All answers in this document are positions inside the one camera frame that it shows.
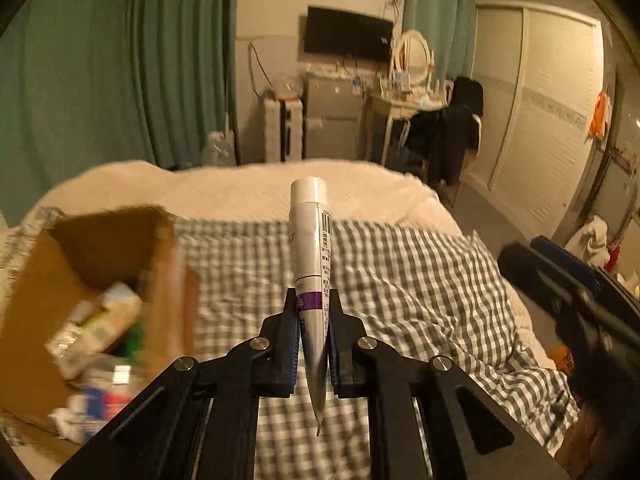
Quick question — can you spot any grey checked bed sheet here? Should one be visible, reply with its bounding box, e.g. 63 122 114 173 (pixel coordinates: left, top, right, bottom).
0 210 581 480

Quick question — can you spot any white louvred wardrobe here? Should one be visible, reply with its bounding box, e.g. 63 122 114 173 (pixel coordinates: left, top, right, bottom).
470 2 608 231

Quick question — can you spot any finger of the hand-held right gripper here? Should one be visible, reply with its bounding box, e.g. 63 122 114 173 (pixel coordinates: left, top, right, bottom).
497 242 568 313
530 236 607 291

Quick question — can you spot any grey fridge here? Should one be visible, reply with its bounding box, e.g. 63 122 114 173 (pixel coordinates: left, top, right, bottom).
302 71 368 161

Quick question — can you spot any white oval mirror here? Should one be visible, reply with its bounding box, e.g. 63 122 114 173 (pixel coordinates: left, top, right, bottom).
391 30 435 88

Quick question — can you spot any person's right hand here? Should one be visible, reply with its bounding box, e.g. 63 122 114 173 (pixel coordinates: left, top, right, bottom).
552 395 640 468

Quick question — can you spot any brown cardboard box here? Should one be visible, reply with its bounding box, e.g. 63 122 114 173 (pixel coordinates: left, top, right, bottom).
0 205 201 451

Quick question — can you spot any white cloth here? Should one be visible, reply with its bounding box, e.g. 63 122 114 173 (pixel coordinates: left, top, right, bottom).
565 215 611 263

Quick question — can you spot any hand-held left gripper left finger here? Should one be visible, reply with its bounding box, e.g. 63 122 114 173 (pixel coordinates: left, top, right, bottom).
50 287 303 480

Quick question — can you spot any narrow green curtain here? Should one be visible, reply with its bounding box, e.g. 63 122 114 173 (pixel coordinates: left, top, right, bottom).
402 0 478 81

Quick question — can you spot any wide green curtain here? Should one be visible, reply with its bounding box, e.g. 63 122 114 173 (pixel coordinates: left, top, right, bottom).
0 0 238 226

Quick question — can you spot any white purple tube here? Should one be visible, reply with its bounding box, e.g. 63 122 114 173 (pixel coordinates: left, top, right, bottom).
289 176 335 436

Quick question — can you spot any large clear water bottle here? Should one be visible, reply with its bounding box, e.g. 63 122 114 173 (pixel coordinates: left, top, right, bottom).
202 130 236 167

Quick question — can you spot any white fleece blanket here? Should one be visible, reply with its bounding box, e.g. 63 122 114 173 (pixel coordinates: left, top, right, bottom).
30 159 463 238

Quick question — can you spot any clear plastic bag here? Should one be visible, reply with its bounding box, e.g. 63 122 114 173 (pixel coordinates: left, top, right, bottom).
272 72 306 101

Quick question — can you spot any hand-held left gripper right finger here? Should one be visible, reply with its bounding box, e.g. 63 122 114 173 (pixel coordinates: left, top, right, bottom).
325 287 571 480

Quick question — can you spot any orange hanging cloth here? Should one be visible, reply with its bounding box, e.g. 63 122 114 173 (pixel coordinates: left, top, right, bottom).
586 91 613 140

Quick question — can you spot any white suitcase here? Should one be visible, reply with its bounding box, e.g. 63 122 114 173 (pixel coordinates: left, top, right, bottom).
264 97 305 163

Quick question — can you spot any white dressing table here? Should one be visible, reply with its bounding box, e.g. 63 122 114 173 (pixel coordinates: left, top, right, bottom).
370 90 448 166

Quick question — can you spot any dark wall cable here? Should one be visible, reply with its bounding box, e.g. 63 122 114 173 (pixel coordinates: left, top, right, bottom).
248 42 273 98

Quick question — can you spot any black jacket on chair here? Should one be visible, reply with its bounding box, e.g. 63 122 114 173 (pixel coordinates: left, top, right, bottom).
400 76 485 188

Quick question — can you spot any black wall television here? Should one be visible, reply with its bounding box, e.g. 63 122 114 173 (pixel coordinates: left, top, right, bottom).
304 6 395 63

